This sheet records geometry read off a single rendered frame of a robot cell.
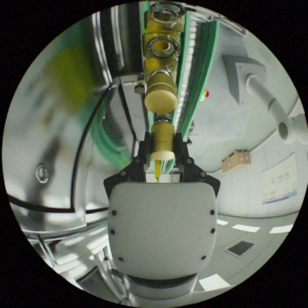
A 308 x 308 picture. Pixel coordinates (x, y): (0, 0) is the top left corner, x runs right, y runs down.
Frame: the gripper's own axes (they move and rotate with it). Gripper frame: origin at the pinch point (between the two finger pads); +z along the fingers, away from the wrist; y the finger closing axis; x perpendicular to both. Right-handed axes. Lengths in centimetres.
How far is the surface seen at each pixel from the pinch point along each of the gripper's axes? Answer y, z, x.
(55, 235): -14.2, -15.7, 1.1
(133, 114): -13.3, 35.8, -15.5
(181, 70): 5.2, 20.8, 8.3
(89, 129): -12.2, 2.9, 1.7
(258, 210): 359, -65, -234
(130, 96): -12.6, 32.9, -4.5
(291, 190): 359, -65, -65
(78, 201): -12.2, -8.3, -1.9
